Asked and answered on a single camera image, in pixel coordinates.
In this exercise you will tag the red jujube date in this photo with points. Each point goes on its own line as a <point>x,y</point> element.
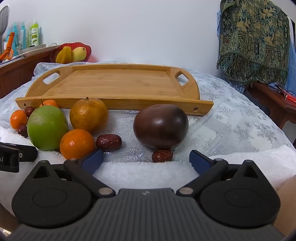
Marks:
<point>108,142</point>
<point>160,156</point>

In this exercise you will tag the dark purple plum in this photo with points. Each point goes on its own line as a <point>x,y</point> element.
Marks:
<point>161,126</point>

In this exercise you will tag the snowflake sheer tablecloth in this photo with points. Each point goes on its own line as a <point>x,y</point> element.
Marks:
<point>233,125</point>

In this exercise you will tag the teal bottle left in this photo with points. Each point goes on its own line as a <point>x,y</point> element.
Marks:
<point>14,46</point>

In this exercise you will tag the large brownish orange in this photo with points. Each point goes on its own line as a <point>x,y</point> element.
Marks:
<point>89,114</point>

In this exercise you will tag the yellow starfruit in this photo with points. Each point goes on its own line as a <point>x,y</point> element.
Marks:
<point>64,56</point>

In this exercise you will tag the dark jujube date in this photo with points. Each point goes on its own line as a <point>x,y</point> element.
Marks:
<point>29,110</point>
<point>22,130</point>

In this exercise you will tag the wooden side cabinet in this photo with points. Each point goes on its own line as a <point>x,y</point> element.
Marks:
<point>20,70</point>

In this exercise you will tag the bright orange mandarin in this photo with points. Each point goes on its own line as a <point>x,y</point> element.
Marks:
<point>76,143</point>

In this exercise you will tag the electric fly swatter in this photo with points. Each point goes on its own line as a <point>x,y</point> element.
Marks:
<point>4,18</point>

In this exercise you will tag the red jujube date front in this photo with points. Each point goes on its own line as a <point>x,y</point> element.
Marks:
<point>160,156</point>

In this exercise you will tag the blue cloth behind shawl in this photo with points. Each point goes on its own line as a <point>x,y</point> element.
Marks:
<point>290,85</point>

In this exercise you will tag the person's right forearm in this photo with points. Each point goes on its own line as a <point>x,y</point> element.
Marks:
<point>285,221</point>

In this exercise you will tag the green patterned fringed shawl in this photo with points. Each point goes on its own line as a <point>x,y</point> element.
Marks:
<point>254,42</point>

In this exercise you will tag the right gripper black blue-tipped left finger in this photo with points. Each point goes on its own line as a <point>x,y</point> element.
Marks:
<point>83,169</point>

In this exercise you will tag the small mandarin far left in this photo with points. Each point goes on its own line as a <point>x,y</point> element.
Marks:
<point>18,118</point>

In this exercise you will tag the small mandarin with stem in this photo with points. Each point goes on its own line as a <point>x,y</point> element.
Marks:
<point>50,102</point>

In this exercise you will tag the red plastic fruit bowl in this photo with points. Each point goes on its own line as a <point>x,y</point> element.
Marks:
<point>74,45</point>

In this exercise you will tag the dark wooden table right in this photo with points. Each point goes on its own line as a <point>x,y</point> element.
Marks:
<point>281,109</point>

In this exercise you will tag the green apple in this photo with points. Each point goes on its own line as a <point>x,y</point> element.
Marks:
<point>46,127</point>

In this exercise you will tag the bamboo serving tray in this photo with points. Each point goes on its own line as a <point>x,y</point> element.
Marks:
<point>119,86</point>

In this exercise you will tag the white tray on cabinet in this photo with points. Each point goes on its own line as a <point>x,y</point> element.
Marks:
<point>32,49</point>

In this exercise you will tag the yellow mango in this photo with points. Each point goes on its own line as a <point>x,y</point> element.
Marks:
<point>79,54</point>

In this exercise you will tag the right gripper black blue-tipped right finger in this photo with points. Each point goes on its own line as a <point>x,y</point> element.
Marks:
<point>209,171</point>

